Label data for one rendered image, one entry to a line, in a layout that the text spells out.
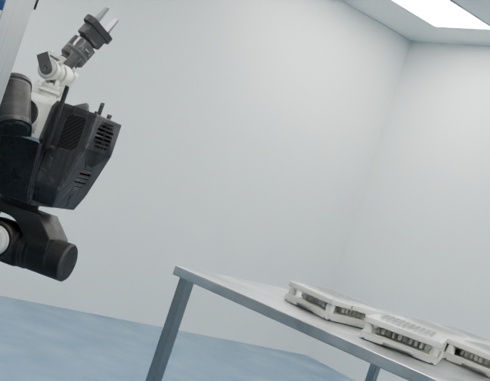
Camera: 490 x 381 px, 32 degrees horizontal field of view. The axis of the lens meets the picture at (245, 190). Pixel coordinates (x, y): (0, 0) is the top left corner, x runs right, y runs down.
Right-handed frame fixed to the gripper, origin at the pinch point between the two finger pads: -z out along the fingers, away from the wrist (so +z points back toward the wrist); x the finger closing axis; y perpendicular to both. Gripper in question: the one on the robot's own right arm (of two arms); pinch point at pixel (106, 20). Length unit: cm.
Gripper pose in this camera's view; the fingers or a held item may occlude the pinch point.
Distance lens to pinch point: 298.1
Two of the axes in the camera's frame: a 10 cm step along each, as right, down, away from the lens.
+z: -6.2, 7.6, -2.0
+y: -6.4, -3.4, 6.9
